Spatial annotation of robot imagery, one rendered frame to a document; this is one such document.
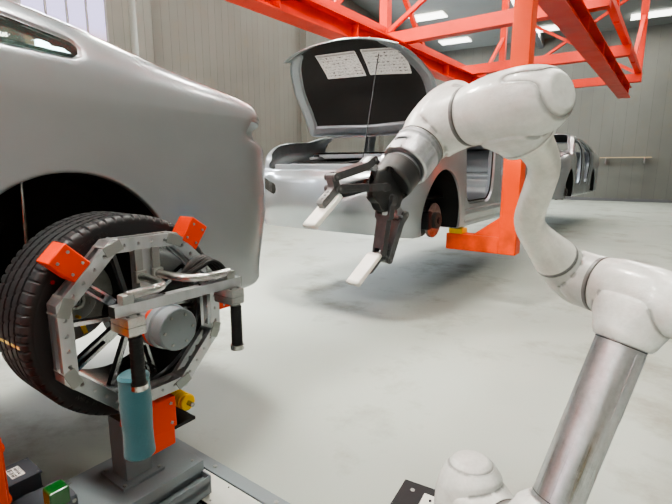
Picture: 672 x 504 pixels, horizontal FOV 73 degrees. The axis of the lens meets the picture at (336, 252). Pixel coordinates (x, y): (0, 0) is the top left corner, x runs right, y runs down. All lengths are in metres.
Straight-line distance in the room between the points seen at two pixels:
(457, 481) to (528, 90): 0.89
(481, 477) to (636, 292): 0.54
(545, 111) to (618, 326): 0.53
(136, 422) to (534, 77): 1.31
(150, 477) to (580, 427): 1.44
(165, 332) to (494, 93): 1.08
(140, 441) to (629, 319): 1.29
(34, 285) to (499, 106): 1.25
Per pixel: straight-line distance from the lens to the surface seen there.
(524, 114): 0.73
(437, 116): 0.82
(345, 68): 4.64
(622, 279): 1.12
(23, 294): 1.52
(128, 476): 1.94
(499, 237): 4.56
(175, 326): 1.45
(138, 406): 1.48
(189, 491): 1.96
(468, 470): 1.25
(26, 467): 1.80
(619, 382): 1.12
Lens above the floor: 1.33
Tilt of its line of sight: 10 degrees down
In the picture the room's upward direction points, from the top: straight up
